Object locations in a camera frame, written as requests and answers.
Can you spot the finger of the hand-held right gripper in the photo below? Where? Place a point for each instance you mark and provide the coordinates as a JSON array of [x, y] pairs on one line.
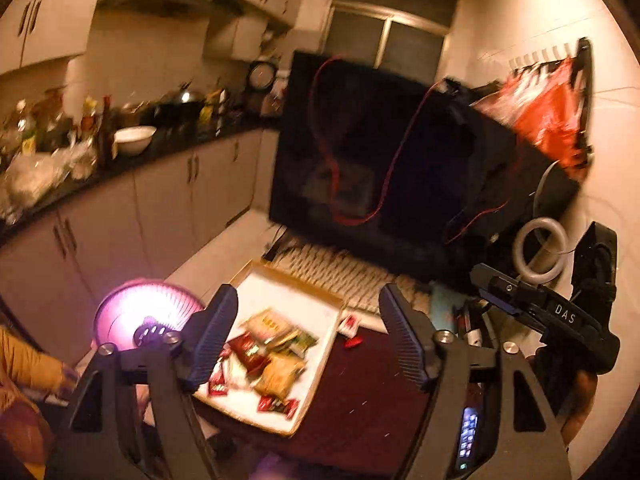
[[595, 260], [505, 287]]

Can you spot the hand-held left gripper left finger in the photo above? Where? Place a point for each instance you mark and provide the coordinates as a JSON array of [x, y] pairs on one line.
[[220, 320]]

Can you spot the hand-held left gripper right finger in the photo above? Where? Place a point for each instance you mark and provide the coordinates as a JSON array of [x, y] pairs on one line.
[[400, 330]]

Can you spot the shiny red snack bag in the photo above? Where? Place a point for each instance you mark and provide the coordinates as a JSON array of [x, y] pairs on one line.
[[245, 352]]

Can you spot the yellow red label snack packet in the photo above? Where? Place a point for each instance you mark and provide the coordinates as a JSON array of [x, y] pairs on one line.
[[267, 327]]

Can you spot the red white sachet strip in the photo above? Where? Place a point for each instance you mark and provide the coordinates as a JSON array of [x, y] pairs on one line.
[[218, 382]]

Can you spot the yellow rimmed white tray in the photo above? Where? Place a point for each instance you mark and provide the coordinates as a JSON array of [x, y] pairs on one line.
[[285, 290]]

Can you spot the large yellow snack packet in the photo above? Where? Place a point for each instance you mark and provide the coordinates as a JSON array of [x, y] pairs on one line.
[[280, 375]]

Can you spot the small red snack packet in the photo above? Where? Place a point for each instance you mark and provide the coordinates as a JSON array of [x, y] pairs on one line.
[[277, 406]]

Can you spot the tiny red wrapper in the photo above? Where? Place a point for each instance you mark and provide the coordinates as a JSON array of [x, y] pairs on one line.
[[353, 342]]

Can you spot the blue notebook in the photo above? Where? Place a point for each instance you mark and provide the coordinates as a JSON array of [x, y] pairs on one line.
[[445, 310]]

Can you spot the white red sachet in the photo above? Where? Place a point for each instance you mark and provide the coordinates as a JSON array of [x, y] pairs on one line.
[[348, 325]]

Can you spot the maroon tablecloth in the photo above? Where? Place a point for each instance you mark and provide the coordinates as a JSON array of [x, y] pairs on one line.
[[370, 400]]

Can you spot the glowing round heater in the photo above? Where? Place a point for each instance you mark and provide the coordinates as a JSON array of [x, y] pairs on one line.
[[130, 305]]

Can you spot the white keyboard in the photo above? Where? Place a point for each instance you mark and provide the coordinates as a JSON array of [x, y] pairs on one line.
[[325, 270]]

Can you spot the black monitor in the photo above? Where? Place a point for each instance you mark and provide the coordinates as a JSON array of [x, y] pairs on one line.
[[435, 185]]

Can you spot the black device lit screen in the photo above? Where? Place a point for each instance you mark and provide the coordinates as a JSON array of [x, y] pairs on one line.
[[468, 435]]

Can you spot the white lower kitchen cabinets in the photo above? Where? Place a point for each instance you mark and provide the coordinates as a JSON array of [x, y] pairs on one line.
[[150, 210]]

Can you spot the white kitchen cabinets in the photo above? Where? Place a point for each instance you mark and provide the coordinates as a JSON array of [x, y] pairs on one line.
[[150, 210], [40, 15]]

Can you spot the red plastic bag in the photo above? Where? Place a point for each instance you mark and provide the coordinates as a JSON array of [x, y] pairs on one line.
[[545, 115]]

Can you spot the white bowl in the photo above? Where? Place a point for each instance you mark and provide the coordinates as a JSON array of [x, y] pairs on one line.
[[134, 140]]

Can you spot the person's yellow clothing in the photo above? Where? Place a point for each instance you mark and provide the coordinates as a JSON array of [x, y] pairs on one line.
[[25, 370]]

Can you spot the dark glass bottle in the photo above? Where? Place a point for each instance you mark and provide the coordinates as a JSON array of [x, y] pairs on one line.
[[107, 130]]

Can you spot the black wok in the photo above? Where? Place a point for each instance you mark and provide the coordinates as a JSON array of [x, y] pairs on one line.
[[182, 97]]

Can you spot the clear plastic bags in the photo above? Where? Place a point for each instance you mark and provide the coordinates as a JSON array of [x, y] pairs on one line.
[[30, 185]]

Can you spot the round kitchen appliance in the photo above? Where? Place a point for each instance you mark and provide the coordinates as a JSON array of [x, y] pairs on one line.
[[262, 76]]

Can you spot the clear plastic bottle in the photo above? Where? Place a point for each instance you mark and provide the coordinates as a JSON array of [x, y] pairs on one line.
[[25, 130]]

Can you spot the window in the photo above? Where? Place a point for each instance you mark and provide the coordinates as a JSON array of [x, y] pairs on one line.
[[390, 25]]

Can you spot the white upper kitchen cabinets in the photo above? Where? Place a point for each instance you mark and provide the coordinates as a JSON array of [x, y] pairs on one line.
[[40, 15]]

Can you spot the wall hook rack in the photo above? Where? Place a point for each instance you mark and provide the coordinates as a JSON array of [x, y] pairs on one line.
[[540, 55]]

